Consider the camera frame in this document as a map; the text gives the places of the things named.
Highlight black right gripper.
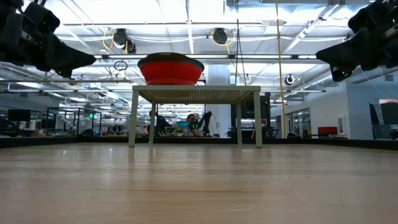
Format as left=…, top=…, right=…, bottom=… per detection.
left=315, top=0, right=398, bottom=83

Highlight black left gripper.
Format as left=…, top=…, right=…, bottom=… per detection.
left=0, top=1, right=97, bottom=79

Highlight red colander with grey rim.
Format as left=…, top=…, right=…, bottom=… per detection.
left=137, top=52, right=205, bottom=86

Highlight black monitor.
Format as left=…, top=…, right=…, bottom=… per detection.
left=7, top=108, right=32, bottom=122

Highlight red box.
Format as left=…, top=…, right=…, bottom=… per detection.
left=317, top=126, right=338, bottom=135

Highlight black cabinet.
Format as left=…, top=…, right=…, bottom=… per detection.
left=230, top=95, right=272, bottom=138

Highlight person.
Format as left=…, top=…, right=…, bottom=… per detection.
left=185, top=113, right=201, bottom=137

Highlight black background robot arms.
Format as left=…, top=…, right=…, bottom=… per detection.
left=149, top=110, right=214, bottom=138

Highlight black background frame workstation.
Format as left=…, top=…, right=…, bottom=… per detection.
left=45, top=106, right=103, bottom=136

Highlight yellow hanging cable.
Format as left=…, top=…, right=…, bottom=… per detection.
left=274, top=0, right=287, bottom=138

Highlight black hanging cable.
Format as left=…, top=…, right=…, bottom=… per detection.
left=233, top=0, right=247, bottom=86

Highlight small white wire table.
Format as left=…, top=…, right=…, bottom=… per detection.
left=128, top=85, right=263, bottom=148

